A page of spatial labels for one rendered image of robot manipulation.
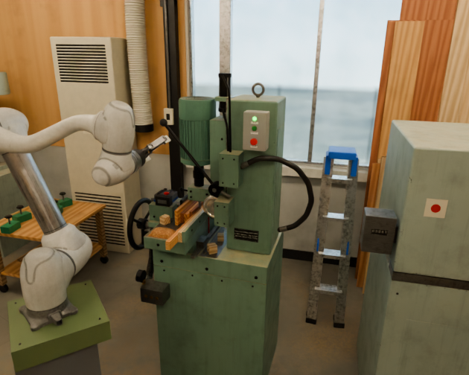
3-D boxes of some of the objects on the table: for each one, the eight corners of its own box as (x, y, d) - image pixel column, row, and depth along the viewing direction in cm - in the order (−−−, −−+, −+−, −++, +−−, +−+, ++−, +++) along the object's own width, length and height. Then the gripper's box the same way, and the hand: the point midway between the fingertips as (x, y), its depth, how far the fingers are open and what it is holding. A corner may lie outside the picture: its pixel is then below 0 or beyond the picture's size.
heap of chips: (155, 228, 186) (155, 223, 185) (179, 231, 182) (179, 226, 181) (147, 236, 178) (147, 231, 177) (171, 239, 175) (171, 234, 174)
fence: (223, 196, 226) (223, 188, 225) (226, 197, 226) (226, 188, 224) (182, 242, 172) (181, 231, 170) (185, 243, 172) (184, 232, 170)
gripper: (120, 185, 154) (146, 170, 174) (158, 148, 144) (182, 137, 163) (107, 171, 154) (135, 157, 173) (146, 132, 143) (171, 123, 162)
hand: (157, 148), depth 167 cm, fingers open, 13 cm apart
